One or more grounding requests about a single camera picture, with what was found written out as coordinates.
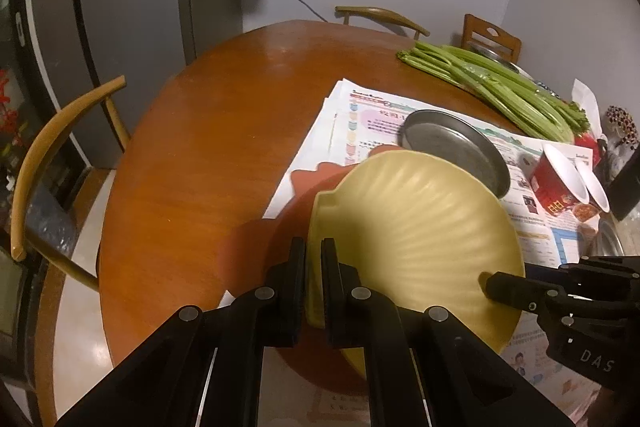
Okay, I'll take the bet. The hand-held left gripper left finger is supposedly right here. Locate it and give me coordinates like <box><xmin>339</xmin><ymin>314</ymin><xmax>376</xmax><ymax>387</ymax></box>
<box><xmin>55</xmin><ymin>237</ymin><xmax>307</xmax><ymax>427</ymax></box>

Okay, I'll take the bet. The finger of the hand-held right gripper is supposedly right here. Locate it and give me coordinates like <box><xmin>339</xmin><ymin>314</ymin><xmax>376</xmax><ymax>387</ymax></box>
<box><xmin>524</xmin><ymin>256</ymin><xmax>640</xmax><ymax>289</ymax></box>
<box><xmin>486</xmin><ymin>272</ymin><xmax>563</xmax><ymax>315</ymax></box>

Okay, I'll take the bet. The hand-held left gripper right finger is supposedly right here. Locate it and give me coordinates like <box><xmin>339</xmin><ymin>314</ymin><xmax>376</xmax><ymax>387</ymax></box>
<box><xmin>320</xmin><ymin>237</ymin><xmax>576</xmax><ymax>427</ymax></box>

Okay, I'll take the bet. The yellow shell-shaped plate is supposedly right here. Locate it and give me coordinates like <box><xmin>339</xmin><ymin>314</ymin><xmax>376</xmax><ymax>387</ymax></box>
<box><xmin>306</xmin><ymin>151</ymin><xmax>527</xmax><ymax>380</ymax></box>

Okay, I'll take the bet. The round metal plate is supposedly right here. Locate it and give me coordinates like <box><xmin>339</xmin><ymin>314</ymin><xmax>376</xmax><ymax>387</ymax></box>
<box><xmin>400</xmin><ymin>109</ymin><xmax>512</xmax><ymax>198</ymax></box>

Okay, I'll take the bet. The steel bowl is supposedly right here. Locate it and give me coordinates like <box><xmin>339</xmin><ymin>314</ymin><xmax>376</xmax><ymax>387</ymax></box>
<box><xmin>592</xmin><ymin>219</ymin><xmax>626</xmax><ymax>258</ymax></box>

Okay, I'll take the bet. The white paper bowl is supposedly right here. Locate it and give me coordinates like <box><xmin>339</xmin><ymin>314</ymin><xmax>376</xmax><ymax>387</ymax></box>
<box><xmin>570</xmin><ymin>157</ymin><xmax>613</xmax><ymax>224</ymax></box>

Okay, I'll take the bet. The red paper cup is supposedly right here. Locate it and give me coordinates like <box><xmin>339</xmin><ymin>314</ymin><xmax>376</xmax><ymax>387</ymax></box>
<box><xmin>528</xmin><ymin>143</ymin><xmax>592</xmax><ymax>214</ymax></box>

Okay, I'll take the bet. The orange scalloped plate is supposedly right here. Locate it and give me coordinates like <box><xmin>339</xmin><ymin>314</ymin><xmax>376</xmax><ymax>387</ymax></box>
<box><xmin>272</xmin><ymin>146</ymin><xmax>401</xmax><ymax>395</ymax></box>

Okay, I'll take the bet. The polka dot ornament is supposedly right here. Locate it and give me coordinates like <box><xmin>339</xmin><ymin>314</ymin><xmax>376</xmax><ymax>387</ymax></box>
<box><xmin>606</xmin><ymin>105</ymin><xmax>637</xmax><ymax>148</ymax></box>

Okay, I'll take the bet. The red tissue box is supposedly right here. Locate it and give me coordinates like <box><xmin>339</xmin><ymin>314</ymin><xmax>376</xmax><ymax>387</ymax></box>
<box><xmin>570</xmin><ymin>78</ymin><xmax>610</xmax><ymax>168</ymax></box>

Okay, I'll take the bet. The printed newspaper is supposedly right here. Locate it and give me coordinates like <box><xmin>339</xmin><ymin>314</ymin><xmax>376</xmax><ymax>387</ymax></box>
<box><xmin>262</xmin><ymin>78</ymin><xmax>616</xmax><ymax>427</ymax></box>

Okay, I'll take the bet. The blue patterned bowl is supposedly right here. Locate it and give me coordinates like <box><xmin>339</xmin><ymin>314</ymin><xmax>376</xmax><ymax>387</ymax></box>
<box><xmin>530</xmin><ymin>79</ymin><xmax>562</xmax><ymax>102</ymax></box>

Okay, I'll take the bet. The leafy celery bunch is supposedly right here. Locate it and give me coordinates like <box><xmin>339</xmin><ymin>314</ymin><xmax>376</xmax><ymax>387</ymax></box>
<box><xmin>415</xmin><ymin>41</ymin><xmax>591</xmax><ymax>130</ymax></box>

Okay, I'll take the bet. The large metal bowl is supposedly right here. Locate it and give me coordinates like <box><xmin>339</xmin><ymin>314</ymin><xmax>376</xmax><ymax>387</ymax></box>
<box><xmin>467</xmin><ymin>46</ymin><xmax>523</xmax><ymax>75</ymax></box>

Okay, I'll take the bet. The straight-backed wooden chair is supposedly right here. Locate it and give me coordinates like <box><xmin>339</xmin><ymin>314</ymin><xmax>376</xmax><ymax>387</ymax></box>
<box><xmin>460</xmin><ymin>13</ymin><xmax>522</xmax><ymax>65</ymax></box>

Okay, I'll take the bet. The curved wooden armchair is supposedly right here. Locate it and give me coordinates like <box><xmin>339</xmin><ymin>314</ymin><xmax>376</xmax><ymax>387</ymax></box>
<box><xmin>335</xmin><ymin>6</ymin><xmax>431</xmax><ymax>40</ymax></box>
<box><xmin>10</xmin><ymin>75</ymin><xmax>132</xmax><ymax>293</ymax></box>

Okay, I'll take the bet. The grey refrigerator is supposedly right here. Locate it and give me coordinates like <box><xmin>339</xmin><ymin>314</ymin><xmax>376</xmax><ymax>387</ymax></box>
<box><xmin>22</xmin><ymin>0</ymin><xmax>201</xmax><ymax>170</ymax></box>

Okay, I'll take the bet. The dark glass cabinet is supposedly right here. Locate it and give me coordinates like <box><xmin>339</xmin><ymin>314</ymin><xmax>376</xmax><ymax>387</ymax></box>
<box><xmin>0</xmin><ymin>0</ymin><xmax>96</xmax><ymax>383</ymax></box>

